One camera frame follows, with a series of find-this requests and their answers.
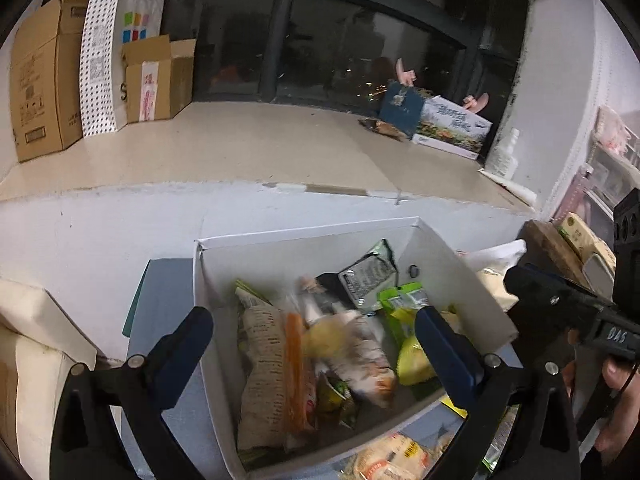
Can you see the dark window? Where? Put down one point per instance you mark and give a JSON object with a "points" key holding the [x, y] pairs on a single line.
{"points": [[325, 45]]}

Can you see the clear bun packet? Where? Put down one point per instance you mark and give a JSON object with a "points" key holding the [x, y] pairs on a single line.
{"points": [[320, 310]]}

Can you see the large cardboard box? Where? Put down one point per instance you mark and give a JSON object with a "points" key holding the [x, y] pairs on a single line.
{"points": [[45, 80]]}

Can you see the landscape print box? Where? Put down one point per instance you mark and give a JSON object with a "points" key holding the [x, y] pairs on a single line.
{"points": [[452, 127]]}

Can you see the cork top side table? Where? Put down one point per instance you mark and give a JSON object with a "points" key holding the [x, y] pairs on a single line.
{"points": [[547, 247]]}

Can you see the white tube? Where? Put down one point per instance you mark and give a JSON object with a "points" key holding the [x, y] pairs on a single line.
{"points": [[507, 185]]}

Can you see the grey green snack packet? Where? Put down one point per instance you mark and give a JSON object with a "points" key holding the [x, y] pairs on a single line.
{"points": [[367, 275]]}

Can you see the yellow tissue pack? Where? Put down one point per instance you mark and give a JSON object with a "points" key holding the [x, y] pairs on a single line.
{"points": [[492, 275]]}

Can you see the orange snack packet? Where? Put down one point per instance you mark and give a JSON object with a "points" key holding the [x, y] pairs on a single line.
{"points": [[297, 370]]}

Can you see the pink floral cloth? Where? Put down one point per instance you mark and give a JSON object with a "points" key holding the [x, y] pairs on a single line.
{"points": [[612, 130]]}

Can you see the large green packet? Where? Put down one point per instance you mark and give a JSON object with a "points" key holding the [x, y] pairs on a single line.
{"points": [[405, 302]]}

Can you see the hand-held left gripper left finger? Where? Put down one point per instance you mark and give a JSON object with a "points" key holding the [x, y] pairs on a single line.
{"points": [[182, 355]]}

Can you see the small open cardboard box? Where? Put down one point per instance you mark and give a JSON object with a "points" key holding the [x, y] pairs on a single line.
{"points": [[155, 80]]}

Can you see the white drawer organizer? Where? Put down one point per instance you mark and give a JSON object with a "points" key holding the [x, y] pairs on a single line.
{"points": [[605, 180]]}

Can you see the white plastic bottle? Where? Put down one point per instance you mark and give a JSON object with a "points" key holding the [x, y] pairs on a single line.
{"points": [[504, 155]]}

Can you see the long beige snack packet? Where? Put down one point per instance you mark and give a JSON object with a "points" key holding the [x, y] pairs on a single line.
{"points": [[262, 370]]}

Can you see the cream padded seat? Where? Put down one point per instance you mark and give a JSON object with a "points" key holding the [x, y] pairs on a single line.
{"points": [[35, 360]]}

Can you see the dark blue box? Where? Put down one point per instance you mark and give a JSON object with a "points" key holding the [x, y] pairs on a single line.
{"points": [[400, 107]]}

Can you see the pale yellow snack packet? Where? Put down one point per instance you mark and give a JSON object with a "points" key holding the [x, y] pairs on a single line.
{"points": [[385, 457]]}

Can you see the white cardboard box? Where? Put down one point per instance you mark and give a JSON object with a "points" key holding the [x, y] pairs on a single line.
{"points": [[220, 310]]}

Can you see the person's right hand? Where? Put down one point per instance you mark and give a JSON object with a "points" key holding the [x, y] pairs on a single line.
{"points": [[622, 410]]}

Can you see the white grey desk clock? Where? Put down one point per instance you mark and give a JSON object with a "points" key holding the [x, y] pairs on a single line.
{"points": [[597, 267]]}

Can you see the yellow carton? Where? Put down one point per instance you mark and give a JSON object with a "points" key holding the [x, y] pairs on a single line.
{"points": [[582, 232]]}

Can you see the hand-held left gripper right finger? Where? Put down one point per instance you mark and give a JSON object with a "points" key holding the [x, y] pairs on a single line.
{"points": [[445, 357]]}

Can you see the pink hand-shaped toy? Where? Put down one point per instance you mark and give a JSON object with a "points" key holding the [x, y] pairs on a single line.
{"points": [[475, 102], [405, 71]]}

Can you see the dark wrapper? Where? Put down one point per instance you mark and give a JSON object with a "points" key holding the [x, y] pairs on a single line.
{"points": [[382, 129]]}

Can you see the beige packet with orange edges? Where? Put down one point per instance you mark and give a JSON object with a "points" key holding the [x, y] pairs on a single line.
{"points": [[365, 360]]}

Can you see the green pea snack packet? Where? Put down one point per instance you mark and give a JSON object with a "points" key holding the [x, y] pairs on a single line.
{"points": [[337, 400]]}

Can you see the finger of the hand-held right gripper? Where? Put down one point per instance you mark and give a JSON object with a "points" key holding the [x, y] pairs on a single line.
{"points": [[627, 240], [540, 290]]}

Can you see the polka dot paper bag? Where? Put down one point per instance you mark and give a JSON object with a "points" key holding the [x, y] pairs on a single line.
{"points": [[107, 60]]}

